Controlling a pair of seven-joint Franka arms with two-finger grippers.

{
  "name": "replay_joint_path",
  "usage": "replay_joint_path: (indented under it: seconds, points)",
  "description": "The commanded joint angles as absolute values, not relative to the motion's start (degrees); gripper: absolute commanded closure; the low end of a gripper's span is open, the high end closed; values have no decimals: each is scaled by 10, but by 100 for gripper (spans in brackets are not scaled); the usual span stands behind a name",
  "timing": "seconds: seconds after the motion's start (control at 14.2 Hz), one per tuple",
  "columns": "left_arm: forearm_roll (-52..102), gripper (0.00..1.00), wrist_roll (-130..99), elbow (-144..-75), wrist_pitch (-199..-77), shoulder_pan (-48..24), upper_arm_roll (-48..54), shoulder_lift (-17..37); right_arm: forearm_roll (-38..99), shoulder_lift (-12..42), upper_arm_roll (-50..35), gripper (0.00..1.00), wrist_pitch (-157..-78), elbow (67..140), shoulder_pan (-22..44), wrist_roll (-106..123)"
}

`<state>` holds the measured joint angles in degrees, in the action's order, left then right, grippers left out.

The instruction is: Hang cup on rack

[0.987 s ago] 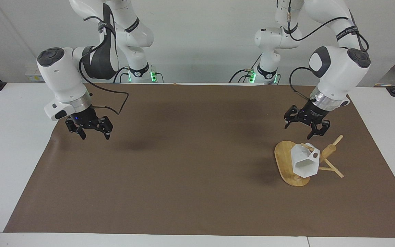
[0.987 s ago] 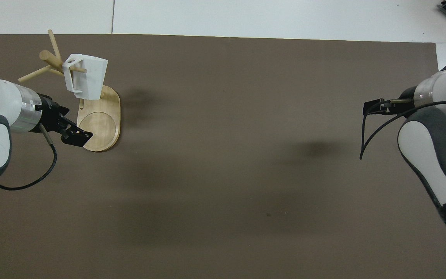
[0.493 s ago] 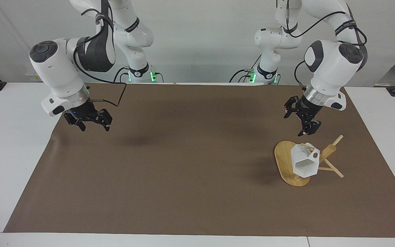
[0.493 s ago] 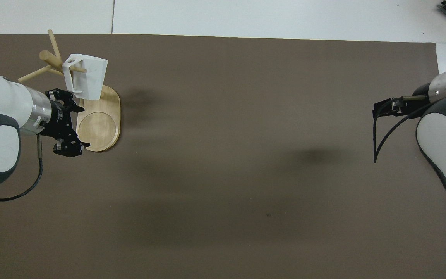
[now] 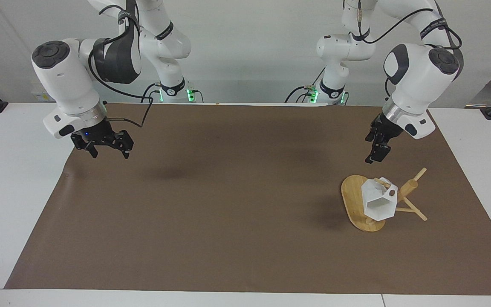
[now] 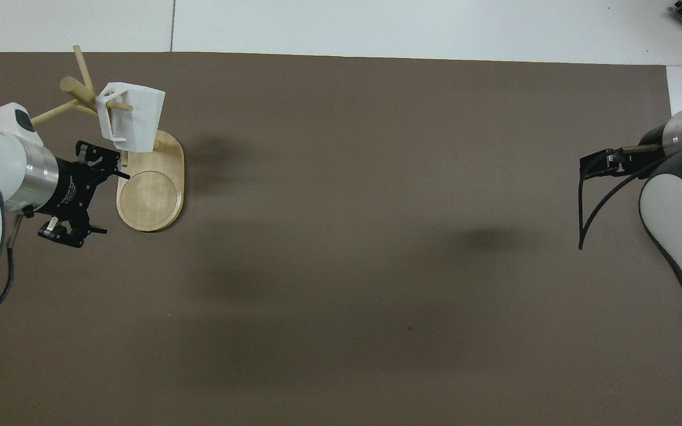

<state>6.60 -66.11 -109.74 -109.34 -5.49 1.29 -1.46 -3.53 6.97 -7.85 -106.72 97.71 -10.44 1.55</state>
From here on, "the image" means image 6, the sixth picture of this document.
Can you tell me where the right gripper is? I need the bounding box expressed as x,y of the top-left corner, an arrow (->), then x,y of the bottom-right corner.
609,125 -> 668,178

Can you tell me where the wooden cup rack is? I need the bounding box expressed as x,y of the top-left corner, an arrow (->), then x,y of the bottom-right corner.
30,45 -> 186,233

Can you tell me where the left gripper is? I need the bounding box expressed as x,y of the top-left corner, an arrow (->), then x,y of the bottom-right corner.
31,140 -> 132,249

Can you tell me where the white cup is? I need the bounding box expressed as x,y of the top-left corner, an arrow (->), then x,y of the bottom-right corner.
94,82 -> 166,153

